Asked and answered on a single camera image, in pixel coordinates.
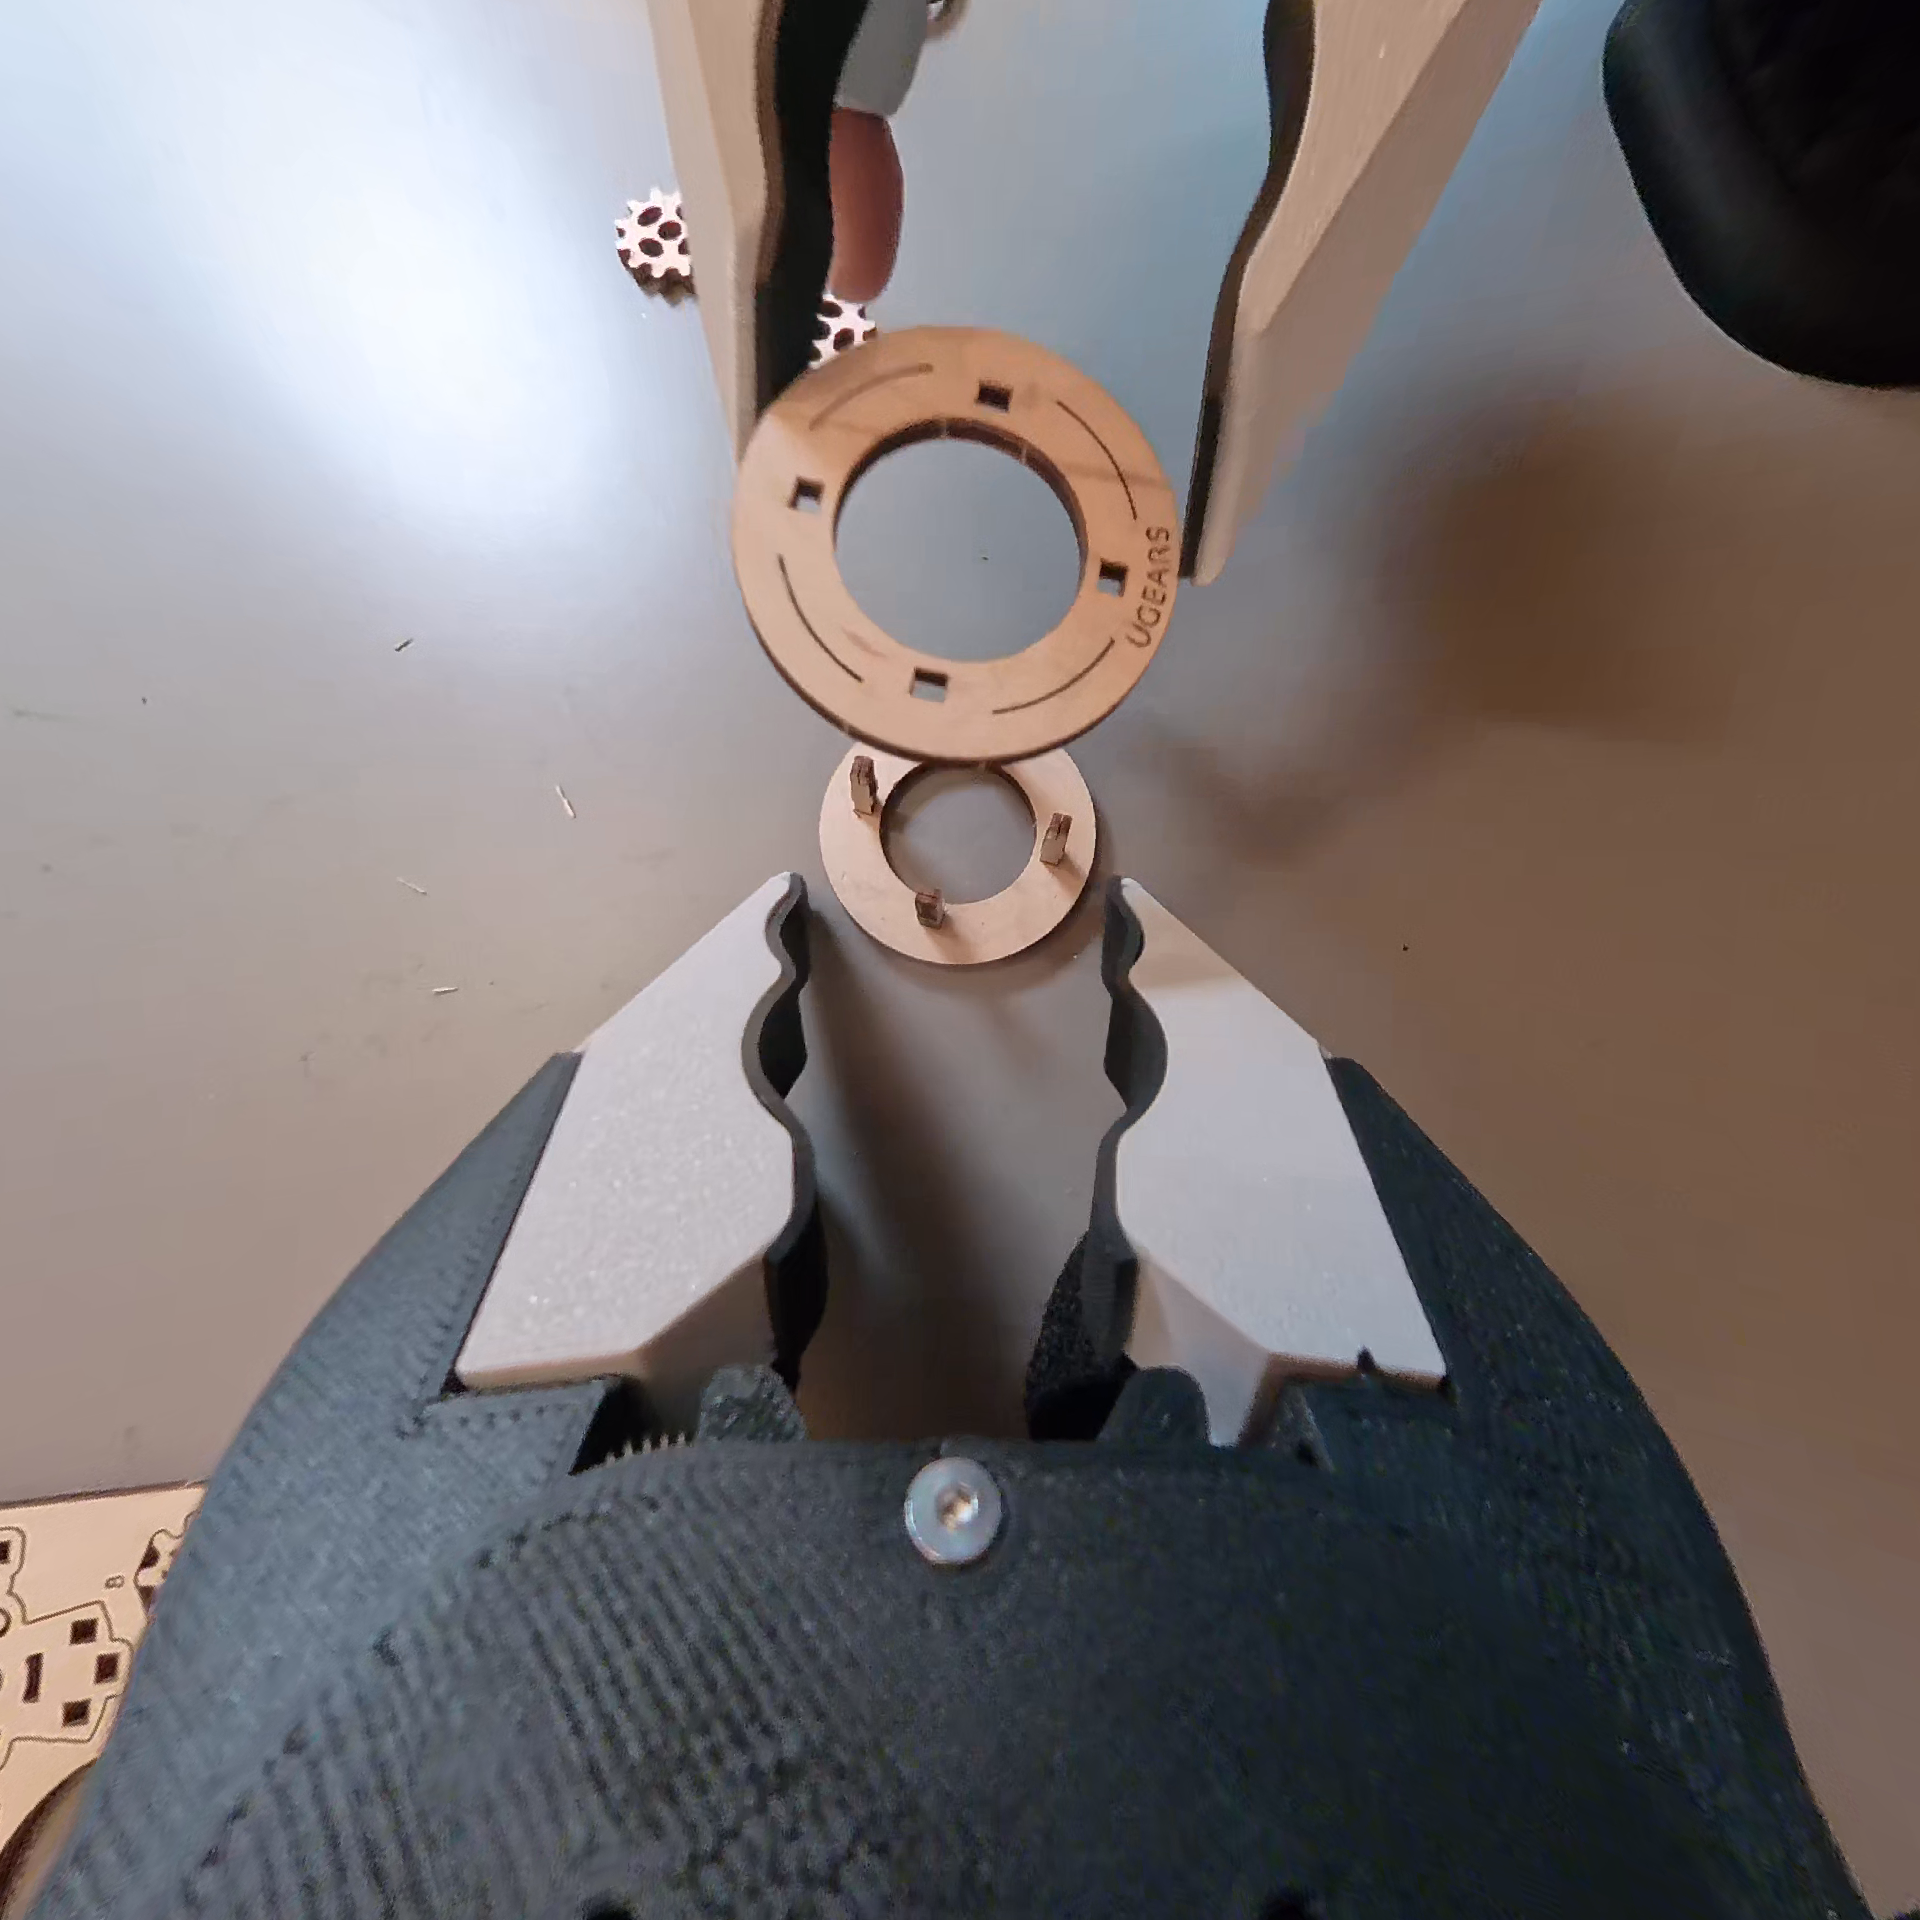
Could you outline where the engraved wooden ring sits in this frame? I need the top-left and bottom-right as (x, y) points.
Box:
(730, 324), (1185, 768)

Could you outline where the wooden puzzle part sheet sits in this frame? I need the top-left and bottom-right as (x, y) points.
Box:
(0, 1484), (211, 1824)

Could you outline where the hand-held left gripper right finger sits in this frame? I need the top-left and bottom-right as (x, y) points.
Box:
(1093, 876), (1451, 1451)

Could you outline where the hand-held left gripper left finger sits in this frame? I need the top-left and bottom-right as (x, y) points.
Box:
(453, 871), (831, 1390)

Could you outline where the grey desk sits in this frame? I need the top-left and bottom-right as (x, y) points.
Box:
(0, 0), (1920, 1920)

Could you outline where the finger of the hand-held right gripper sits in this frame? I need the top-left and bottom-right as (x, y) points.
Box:
(1183, 0), (1548, 589)
(644, 0), (843, 474)

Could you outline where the plain wooden ring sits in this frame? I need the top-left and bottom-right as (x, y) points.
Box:
(818, 744), (1095, 970)

